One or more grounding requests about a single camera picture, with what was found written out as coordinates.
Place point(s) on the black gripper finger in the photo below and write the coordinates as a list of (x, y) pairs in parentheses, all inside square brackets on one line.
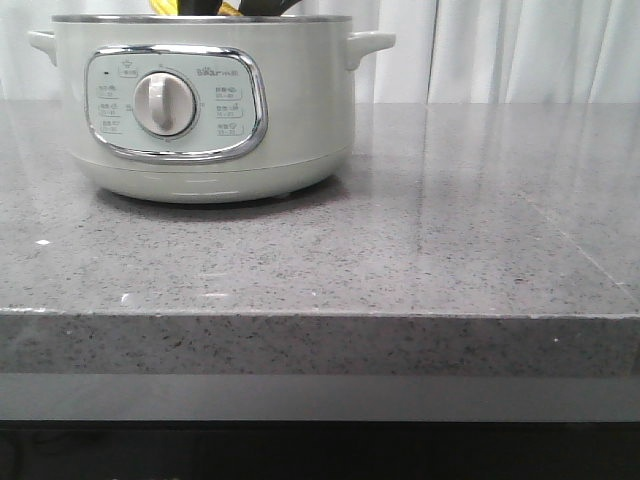
[(198, 7), (265, 7)]

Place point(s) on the yellow corn cob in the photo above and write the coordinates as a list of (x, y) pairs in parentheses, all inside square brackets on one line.
[(171, 7)]

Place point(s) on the pale green electric pot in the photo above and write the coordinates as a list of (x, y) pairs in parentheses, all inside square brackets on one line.
[(207, 109)]

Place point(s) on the white curtain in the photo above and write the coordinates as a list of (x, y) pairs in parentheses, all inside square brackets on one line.
[(496, 51)]

